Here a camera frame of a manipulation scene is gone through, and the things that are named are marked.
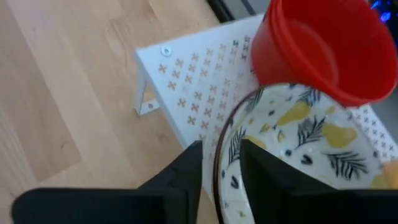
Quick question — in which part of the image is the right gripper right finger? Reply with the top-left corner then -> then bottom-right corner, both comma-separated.
239,139 -> 398,224

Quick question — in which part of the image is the patterned ceramic bowl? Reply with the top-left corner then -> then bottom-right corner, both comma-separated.
213,82 -> 398,224

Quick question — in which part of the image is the black aluminium table frame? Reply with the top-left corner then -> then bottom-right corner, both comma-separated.
206,0 -> 259,24

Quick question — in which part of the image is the white perforated metal shelf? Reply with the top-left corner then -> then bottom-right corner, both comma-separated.
134,14 -> 398,202

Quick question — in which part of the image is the red plastic bowl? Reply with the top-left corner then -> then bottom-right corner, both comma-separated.
267,0 -> 398,105
251,6 -> 398,108
275,0 -> 398,100

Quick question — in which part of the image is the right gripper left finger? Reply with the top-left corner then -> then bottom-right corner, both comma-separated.
12,140 -> 203,224

